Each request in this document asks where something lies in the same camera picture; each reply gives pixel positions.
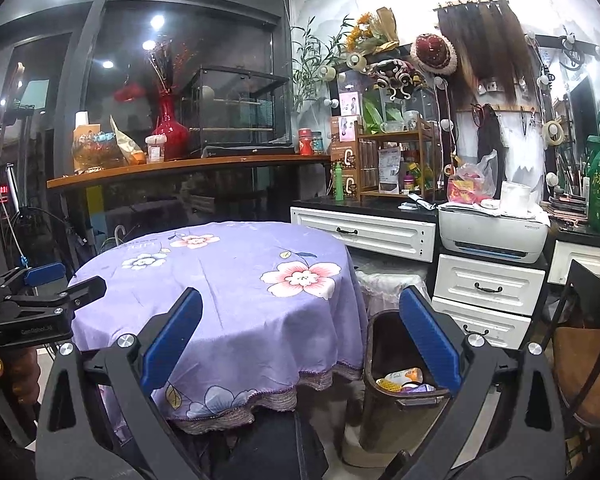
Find clear plastic snack cup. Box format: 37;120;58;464
146;134;168;164

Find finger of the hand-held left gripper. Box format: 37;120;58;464
0;261;67;306
0;275;108;324

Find wooden desk rack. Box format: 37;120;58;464
357;119;439;199

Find plastic bag red packets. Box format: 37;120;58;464
447;149;499;207

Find hanging hair extensions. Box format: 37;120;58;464
434;0;539;94

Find white lace cloth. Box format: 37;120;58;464
354;269;432;319

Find ornate headdress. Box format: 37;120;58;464
366;58;424;102

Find green bamboo plant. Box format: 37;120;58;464
289;14;354;112

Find white wide drawer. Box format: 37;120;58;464
289;205;439;264

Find person's left hand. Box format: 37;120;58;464
0;347;40;409

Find gold snack bag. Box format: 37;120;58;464
109;114;147;167

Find black trash bin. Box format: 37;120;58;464
358;309;454;454

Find white printer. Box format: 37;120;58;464
437;204;551;265

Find red vase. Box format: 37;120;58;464
152;94;191;162

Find pink photo card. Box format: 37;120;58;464
340;90;362;117

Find yellow flower bouquet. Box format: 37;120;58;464
346;6;402;54

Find wooden counter shelf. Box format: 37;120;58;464
46;153;333;191

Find red embroidered round hat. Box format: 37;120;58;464
410;33;459;76

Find black light stand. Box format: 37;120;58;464
2;162;37;262

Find brown printed box stack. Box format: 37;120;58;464
329;114;362;202

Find vanity mirror with bulbs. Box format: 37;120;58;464
329;49;457;202

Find orange box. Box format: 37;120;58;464
72;122;104;172

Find black framed wall mirror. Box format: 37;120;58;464
534;33;600;202

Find glass display cage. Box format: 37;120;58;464
179;64;294;154

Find cable with blue clip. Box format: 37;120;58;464
9;214;33;271

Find white drawer cabinet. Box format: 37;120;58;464
431;253;549;352

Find dried red branches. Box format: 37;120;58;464
146;34;192;99

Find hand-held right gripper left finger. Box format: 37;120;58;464
36;287;204;480

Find amber glass bowl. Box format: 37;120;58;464
71;132;129;172

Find purple floral tablecloth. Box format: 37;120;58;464
69;220;369;422

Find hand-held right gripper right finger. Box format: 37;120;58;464
399;285;566;480

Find orange white plastic bottle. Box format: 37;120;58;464
377;367;424;392

